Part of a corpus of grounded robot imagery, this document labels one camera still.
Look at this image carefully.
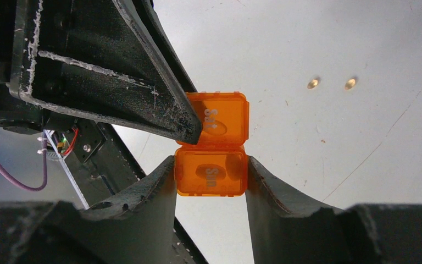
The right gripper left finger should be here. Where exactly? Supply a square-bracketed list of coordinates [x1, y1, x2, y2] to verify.
[0, 156, 176, 263]

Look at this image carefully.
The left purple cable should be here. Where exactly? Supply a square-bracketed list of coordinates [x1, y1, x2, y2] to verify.
[0, 131, 49, 193]

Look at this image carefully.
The orange pill organizer box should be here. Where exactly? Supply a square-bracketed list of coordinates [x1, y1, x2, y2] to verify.
[174, 92, 250, 197]

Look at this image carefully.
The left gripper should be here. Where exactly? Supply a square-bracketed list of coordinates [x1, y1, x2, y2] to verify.
[0, 1, 202, 145]

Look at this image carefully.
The small pill on table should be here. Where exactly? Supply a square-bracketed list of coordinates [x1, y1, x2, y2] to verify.
[344, 76, 358, 91]
[307, 77, 320, 90]

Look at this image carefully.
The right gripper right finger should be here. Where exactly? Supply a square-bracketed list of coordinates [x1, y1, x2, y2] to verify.
[245, 157, 422, 263]

